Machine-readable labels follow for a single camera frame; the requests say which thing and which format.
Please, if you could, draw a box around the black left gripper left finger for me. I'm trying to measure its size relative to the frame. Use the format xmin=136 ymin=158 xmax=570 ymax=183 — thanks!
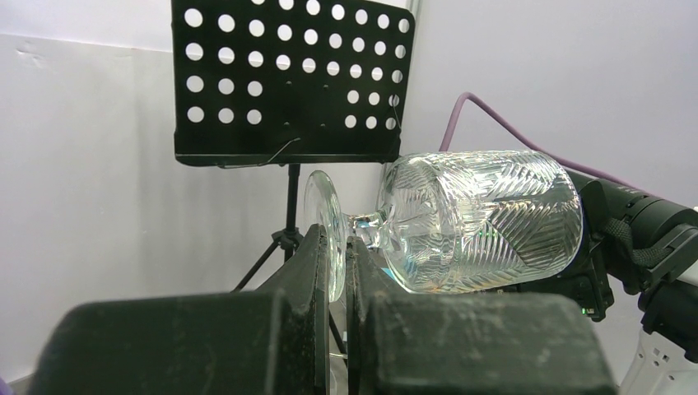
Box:
xmin=29 ymin=225 xmax=330 ymax=394

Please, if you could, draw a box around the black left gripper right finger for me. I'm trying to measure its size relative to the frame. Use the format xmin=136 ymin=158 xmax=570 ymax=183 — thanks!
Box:
xmin=345 ymin=237 xmax=617 ymax=394

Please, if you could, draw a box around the clear wine glass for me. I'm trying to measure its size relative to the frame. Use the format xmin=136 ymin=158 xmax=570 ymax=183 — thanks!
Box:
xmin=304 ymin=151 xmax=584 ymax=302

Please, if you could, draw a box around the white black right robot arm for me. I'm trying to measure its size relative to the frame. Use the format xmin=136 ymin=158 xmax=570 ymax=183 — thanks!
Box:
xmin=498 ymin=170 xmax=697 ymax=394

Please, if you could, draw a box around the black music stand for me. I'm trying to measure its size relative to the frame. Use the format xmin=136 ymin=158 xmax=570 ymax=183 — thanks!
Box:
xmin=170 ymin=0 xmax=416 ymax=356

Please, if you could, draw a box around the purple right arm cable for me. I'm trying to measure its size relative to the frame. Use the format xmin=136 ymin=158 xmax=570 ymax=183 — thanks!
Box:
xmin=439 ymin=91 xmax=655 ymax=194

